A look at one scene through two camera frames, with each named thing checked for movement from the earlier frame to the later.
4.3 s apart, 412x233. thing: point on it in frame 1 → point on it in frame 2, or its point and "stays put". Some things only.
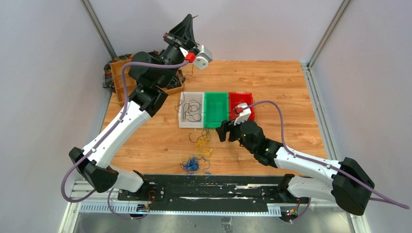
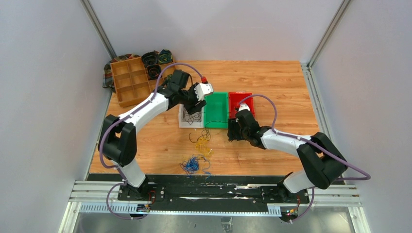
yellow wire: x=201 y=146 stays put
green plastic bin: x=216 y=109 stays put
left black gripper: x=184 y=31 → x=193 y=108
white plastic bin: x=191 y=113 stays put
